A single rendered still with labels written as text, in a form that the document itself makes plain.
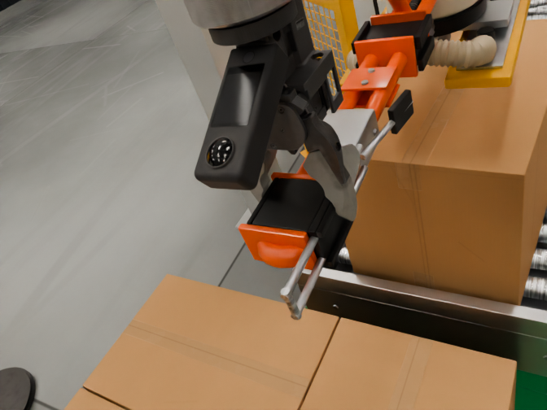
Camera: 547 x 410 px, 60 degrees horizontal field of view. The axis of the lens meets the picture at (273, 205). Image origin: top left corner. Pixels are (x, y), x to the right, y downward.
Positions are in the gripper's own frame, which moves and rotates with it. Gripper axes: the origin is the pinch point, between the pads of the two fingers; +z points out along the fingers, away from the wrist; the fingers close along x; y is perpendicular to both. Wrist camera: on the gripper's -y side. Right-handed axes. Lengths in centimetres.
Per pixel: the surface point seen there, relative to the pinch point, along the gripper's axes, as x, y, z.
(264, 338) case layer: 39, 18, 67
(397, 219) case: 8, 42, 43
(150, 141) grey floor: 240, 165, 120
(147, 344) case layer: 71, 6, 67
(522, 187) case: -16, 40, 29
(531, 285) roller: -18, 49, 67
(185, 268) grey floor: 132, 67, 121
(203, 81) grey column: 106, 103, 41
